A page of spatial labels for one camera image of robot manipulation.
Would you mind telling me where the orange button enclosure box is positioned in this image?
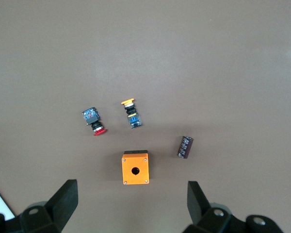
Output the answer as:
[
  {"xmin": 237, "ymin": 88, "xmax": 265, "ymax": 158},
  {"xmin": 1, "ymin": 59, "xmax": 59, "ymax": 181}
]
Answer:
[{"xmin": 121, "ymin": 150, "xmax": 150, "ymax": 185}]

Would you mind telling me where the yellow push button switch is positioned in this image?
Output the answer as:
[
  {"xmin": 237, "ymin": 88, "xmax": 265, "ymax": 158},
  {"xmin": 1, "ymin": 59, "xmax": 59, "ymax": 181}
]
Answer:
[{"xmin": 120, "ymin": 98, "xmax": 143, "ymax": 129}]

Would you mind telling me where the small dark rectangular block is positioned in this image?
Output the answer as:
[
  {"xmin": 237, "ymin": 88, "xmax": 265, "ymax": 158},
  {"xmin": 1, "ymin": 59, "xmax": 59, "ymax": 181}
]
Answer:
[{"xmin": 177, "ymin": 135, "xmax": 194, "ymax": 160}]

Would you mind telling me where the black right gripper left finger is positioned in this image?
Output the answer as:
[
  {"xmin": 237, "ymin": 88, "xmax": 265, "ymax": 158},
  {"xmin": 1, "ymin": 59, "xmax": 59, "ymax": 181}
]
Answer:
[{"xmin": 0, "ymin": 179, "xmax": 79, "ymax": 233}]

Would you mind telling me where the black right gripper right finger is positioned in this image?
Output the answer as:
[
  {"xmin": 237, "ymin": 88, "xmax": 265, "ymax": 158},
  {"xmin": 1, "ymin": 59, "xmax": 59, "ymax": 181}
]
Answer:
[{"xmin": 183, "ymin": 181, "xmax": 284, "ymax": 233}]

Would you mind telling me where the red push button switch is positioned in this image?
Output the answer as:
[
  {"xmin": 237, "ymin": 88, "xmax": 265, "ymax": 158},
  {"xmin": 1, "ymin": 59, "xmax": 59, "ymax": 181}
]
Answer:
[{"xmin": 81, "ymin": 107, "xmax": 108, "ymax": 137}]

